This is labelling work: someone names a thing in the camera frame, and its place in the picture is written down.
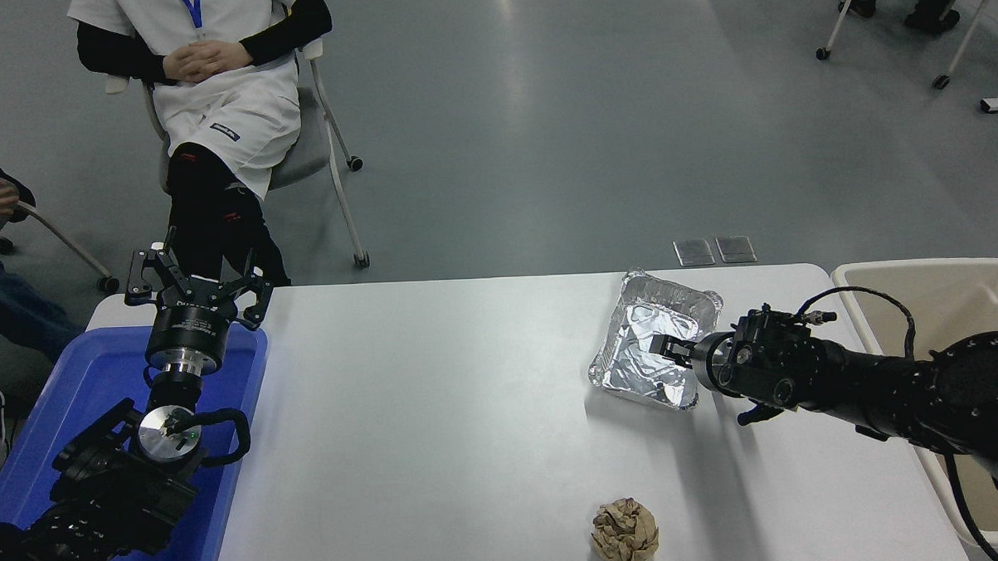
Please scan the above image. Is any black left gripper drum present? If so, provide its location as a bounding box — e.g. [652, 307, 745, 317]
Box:
[144, 293, 241, 365]

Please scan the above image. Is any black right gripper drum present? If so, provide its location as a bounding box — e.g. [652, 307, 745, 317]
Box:
[689, 333, 723, 395]

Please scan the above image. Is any rectangular foil tray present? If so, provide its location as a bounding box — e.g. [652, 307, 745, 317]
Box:
[584, 266, 728, 417]

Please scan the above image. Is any metal floor plate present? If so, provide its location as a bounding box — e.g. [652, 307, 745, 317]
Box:
[715, 236, 758, 266]
[673, 238, 716, 269]

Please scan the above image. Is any person's right hand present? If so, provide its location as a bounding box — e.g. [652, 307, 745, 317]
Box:
[162, 51, 211, 85]

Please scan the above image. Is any blue plastic tray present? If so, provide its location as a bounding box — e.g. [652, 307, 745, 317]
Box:
[0, 320, 276, 561]

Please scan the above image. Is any grey wheeled chair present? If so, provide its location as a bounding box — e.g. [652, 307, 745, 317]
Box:
[102, 37, 372, 278]
[0, 198, 121, 299]
[813, 0, 998, 94]

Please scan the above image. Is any person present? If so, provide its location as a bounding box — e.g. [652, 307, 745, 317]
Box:
[66, 0, 343, 294]
[838, 0, 961, 38]
[0, 138, 88, 365]

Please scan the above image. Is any crumpled tan paper ball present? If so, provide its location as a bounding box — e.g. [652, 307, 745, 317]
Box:
[589, 496, 661, 561]

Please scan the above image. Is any large pale bin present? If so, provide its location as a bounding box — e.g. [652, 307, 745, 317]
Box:
[830, 256, 998, 557]

